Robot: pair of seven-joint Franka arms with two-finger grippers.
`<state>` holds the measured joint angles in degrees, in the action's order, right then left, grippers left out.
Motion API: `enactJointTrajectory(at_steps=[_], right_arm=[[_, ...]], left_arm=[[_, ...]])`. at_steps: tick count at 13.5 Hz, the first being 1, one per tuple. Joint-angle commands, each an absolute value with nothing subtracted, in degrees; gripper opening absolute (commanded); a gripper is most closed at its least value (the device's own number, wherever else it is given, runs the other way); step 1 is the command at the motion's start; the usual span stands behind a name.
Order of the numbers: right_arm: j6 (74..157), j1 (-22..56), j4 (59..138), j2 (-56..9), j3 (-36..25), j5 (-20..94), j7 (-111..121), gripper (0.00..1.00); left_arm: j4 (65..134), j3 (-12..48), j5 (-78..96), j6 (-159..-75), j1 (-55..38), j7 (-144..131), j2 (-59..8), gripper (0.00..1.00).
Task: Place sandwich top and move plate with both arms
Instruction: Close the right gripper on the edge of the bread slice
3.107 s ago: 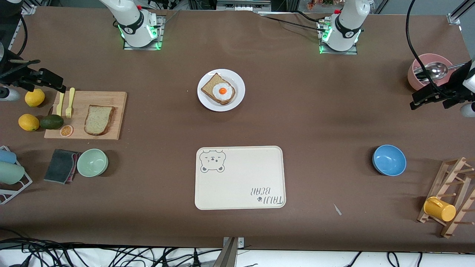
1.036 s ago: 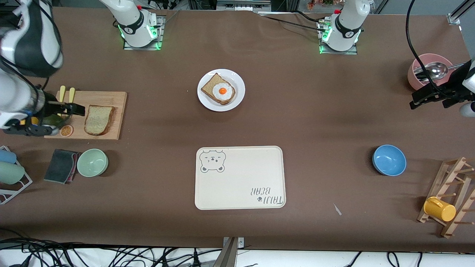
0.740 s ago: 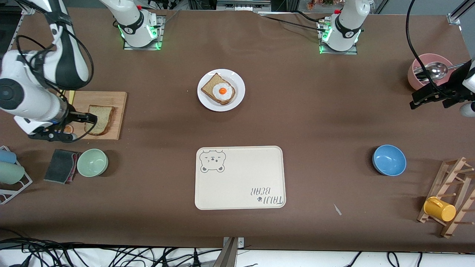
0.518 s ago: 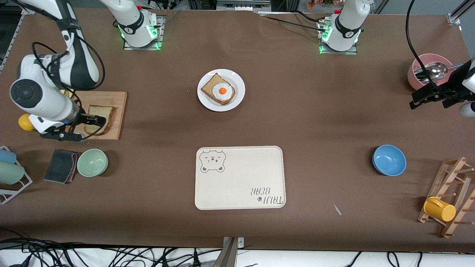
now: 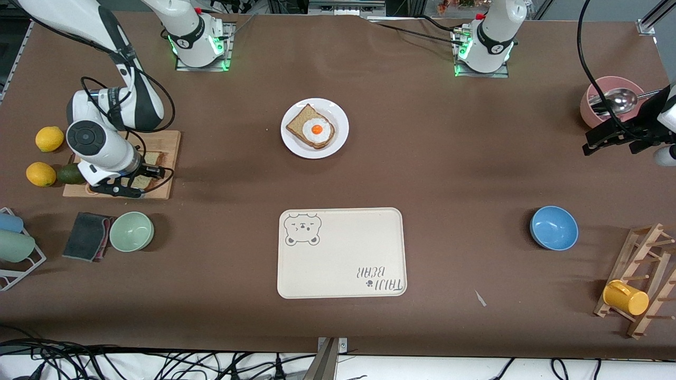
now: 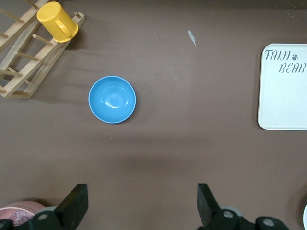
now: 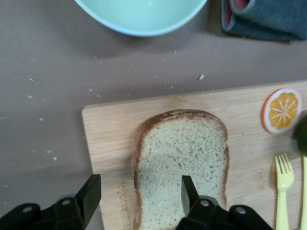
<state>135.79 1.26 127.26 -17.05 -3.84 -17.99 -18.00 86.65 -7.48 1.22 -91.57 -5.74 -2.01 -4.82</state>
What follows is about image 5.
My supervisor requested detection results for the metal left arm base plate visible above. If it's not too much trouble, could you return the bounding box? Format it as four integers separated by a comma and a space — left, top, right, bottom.
453, 26, 510, 79

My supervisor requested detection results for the pink bowl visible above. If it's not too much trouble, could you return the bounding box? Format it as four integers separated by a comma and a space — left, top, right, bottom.
579, 76, 649, 130

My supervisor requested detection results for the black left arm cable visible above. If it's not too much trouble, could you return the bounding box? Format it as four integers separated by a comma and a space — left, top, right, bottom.
577, 0, 661, 144

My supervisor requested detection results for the black table cable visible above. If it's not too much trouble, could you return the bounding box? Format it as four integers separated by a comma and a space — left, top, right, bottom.
369, 18, 463, 48
224, 13, 258, 42

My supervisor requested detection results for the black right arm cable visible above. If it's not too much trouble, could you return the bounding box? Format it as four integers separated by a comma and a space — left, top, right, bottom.
79, 71, 176, 197

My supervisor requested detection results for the white round plate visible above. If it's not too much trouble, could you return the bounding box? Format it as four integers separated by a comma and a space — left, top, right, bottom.
280, 98, 350, 159

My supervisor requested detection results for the fried egg toy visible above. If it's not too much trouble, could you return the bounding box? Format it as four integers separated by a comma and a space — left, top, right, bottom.
302, 117, 332, 143

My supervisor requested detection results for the light speckled bread slice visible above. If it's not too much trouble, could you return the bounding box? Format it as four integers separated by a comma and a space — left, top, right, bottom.
127, 151, 165, 193

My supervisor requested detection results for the aluminium frame corner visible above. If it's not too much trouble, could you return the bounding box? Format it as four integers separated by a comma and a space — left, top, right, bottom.
636, 0, 676, 36

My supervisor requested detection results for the pale green cup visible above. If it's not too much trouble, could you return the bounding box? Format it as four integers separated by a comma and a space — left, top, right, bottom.
0, 231, 36, 263

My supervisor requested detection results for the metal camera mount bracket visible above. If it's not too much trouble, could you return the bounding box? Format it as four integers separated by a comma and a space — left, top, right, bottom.
302, 337, 349, 380

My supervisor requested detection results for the yellow lemon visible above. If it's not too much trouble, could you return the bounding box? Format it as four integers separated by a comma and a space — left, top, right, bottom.
35, 126, 65, 153
26, 162, 57, 187

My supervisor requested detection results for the tangled black cables bundle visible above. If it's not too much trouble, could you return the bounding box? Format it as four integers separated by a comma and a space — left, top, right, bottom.
0, 338, 317, 380

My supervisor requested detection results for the toast with fried egg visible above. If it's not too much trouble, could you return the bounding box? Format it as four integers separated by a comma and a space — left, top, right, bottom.
286, 103, 336, 150

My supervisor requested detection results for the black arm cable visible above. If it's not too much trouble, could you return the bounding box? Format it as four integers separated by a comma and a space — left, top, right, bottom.
577, 0, 661, 144
79, 71, 176, 197

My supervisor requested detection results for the mint green bowl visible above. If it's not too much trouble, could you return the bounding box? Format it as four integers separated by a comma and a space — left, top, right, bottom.
109, 212, 155, 252

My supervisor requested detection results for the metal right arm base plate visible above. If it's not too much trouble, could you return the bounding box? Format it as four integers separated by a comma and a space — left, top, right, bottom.
175, 21, 233, 72

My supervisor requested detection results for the wooden peg mug rack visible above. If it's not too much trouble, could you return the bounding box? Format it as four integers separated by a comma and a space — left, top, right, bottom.
593, 223, 676, 339

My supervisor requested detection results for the dark grey folded cloth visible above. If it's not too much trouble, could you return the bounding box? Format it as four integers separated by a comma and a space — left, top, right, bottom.
62, 212, 117, 262

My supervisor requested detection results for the dark green avocado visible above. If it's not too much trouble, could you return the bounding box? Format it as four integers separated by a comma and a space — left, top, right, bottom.
56, 164, 85, 185

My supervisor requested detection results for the black equipment box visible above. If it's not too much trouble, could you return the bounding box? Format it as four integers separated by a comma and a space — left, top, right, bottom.
309, 0, 386, 16

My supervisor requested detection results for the yellow plastic mug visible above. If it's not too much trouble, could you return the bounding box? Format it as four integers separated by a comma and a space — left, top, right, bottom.
603, 280, 650, 316

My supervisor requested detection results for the wooden cutting board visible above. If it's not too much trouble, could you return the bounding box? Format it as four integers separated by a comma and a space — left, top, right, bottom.
62, 130, 182, 200

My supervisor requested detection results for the metal spoon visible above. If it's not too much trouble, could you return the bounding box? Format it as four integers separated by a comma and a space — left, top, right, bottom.
588, 87, 669, 118

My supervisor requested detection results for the aluminium table side rail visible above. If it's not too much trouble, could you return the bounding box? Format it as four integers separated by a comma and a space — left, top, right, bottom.
0, 21, 28, 103

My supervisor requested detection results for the blue bowl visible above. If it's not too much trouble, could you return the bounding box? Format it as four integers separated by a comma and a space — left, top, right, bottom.
530, 206, 579, 251

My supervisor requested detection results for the white wire cup rack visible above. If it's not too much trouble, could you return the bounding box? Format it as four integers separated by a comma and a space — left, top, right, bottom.
0, 207, 47, 291

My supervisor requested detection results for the cream bear print tray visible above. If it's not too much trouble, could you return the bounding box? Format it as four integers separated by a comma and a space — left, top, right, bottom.
277, 207, 408, 300

